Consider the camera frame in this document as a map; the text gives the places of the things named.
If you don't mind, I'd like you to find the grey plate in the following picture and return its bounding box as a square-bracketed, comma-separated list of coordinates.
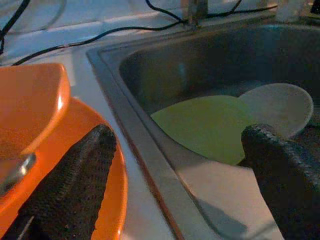
[238, 83, 315, 138]

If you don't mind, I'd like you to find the metal spoon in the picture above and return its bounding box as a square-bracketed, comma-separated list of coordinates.
[0, 152, 38, 196]

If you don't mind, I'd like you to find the green plate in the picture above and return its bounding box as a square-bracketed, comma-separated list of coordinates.
[150, 95, 253, 166]

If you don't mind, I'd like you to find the orange plate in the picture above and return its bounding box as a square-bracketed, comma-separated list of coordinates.
[0, 96, 129, 240]

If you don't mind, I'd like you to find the stainless steel sink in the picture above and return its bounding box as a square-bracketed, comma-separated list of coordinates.
[86, 12, 320, 240]

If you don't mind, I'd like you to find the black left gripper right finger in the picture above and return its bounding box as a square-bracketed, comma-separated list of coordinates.
[241, 123, 320, 240]

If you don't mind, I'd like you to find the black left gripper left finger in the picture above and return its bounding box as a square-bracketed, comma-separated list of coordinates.
[2, 123, 118, 240]

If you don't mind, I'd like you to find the long thin black cable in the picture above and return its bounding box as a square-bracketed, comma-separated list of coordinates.
[11, 4, 278, 66]

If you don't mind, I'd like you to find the orange square bowl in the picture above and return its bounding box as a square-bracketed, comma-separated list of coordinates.
[0, 63, 72, 173]

